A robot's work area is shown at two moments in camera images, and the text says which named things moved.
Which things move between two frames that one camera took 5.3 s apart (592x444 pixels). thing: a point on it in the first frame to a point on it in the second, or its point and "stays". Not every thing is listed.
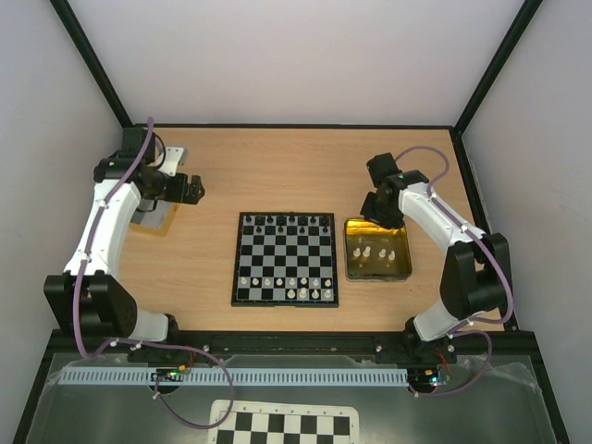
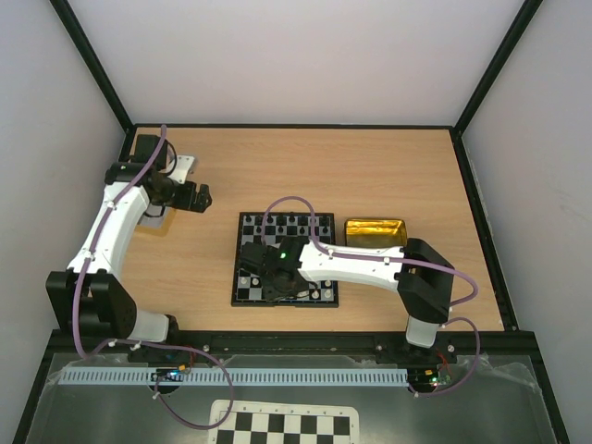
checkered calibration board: (282, 423) stays
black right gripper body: (382, 215) to (252, 257)
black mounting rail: (391, 346) stays
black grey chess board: (286, 260) stays
